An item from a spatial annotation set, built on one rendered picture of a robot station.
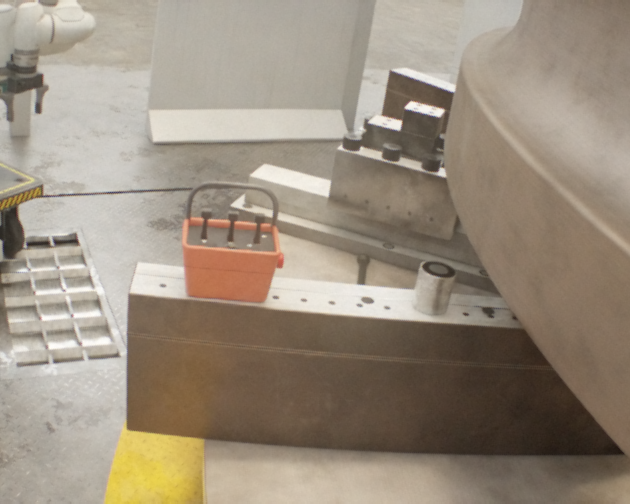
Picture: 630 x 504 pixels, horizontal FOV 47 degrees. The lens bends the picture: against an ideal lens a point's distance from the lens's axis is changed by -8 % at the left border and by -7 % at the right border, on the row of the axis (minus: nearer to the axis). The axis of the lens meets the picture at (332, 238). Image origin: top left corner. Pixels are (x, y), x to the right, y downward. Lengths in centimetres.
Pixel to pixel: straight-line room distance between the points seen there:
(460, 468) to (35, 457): 115
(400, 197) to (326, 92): 237
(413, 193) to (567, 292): 140
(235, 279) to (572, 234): 70
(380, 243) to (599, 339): 165
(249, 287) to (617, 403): 80
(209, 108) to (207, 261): 312
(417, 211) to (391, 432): 99
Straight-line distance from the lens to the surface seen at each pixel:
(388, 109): 392
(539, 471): 197
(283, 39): 468
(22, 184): 305
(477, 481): 188
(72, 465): 221
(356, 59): 500
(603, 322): 118
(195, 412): 179
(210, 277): 159
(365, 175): 262
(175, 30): 445
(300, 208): 282
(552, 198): 131
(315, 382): 173
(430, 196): 259
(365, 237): 277
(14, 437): 230
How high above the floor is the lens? 152
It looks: 25 degrees down
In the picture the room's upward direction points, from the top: 10 degrees clockwise
